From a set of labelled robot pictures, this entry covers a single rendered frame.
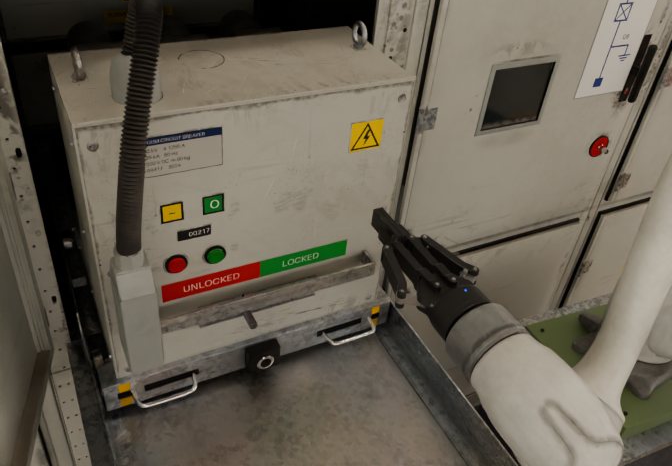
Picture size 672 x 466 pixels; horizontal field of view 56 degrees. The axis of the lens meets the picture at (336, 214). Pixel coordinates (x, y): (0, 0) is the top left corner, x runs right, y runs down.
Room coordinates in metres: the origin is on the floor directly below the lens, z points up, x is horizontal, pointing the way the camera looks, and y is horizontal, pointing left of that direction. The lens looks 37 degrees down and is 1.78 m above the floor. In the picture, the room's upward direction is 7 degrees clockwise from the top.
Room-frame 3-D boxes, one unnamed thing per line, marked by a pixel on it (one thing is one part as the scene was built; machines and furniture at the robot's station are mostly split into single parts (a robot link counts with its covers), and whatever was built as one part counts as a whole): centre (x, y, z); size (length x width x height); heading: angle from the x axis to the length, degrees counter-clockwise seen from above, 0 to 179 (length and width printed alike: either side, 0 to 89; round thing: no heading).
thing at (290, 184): (0.77, 0.11, 1.15); 0.48 x 0.01 x 0.48; 121
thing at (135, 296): (0.60, 0.26, 1.14); 0.08 x 0.05 x 0.17; 31
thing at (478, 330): (0.53, -0.19, 1.23); 0.09 x 0.06 x 0.09; 121
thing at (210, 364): (0.78, 0.12, 0.90); 0.54 x 0.05 x 0.06; 121
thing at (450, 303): (0.59, -0.16, 1.23); 0.09 x 0.08 x 0.07; 31
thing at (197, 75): (0.99, 0.24, 1.15); 0.51 x 0.50 x 0.48; 31
